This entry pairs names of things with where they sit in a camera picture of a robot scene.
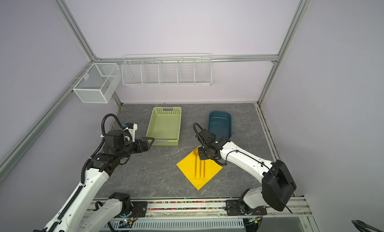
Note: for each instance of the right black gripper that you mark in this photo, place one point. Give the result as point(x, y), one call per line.
point(202, 156)

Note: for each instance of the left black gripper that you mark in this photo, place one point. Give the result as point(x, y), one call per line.
point(140, 149)

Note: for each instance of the yellow paper napkin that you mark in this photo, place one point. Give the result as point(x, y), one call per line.
point(187, 167)

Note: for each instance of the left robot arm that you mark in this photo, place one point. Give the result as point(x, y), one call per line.
point(118, 142)

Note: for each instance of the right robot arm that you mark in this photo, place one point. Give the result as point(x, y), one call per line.
point(277, 183)

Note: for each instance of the green plastic basket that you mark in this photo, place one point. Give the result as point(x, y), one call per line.
point(165, 126)

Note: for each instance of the teal plastic tray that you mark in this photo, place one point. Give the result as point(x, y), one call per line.
point(220, 124)

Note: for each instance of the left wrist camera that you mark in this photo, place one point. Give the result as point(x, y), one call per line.
point(131, 127)

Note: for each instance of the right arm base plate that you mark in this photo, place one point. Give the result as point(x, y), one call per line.
point(236, 208)

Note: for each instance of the white vented cable duct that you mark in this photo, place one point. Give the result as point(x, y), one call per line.
point(178, 225)

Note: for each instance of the white mesh wall box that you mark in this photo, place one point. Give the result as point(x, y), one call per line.
point(99, 83)

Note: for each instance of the white wire wall rack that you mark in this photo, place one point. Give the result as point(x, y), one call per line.
point(167, 69)

